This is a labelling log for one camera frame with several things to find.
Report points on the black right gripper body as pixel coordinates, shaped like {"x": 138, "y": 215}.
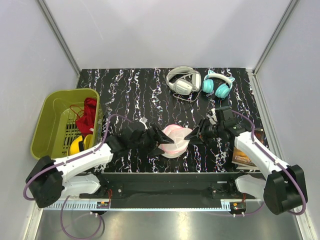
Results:
{"x": 208, "y": 130}

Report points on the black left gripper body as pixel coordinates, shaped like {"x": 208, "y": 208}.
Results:
{"x": 147, "y": 142}

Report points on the white pink-trimmed mesh laundry bag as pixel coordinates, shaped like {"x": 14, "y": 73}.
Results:
{"x": 177, "y": 134}

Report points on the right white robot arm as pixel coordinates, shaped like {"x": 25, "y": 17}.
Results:
{"x": 283, "y": 186}

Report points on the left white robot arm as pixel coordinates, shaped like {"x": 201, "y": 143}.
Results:
{"x": 46, "y": 182}

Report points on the white grey headset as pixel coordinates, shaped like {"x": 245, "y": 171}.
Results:
{"x": 184, "y": 80}

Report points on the red garment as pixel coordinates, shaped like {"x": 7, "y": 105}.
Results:
{"x": 85, "y": 117}

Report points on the olive green plastic basket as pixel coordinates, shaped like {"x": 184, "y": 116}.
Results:
{"x": 56, "y": 127}

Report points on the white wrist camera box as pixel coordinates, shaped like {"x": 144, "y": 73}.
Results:
{"x": 212, "y": 117}
{"x": 144, "y": 121}

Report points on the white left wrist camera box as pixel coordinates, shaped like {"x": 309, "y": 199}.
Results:
{"x": 144, "y": 121}

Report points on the aluminium right corner post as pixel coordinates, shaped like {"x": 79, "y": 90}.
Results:
{"x": 275, "y": 35}

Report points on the aluminium corner post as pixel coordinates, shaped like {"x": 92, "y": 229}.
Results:
{"x": 58, "y": 35}
{"x": 275, "y": 35}

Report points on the aluminium left corner post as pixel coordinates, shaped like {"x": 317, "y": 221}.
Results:
{"x": 58, "y": 35}

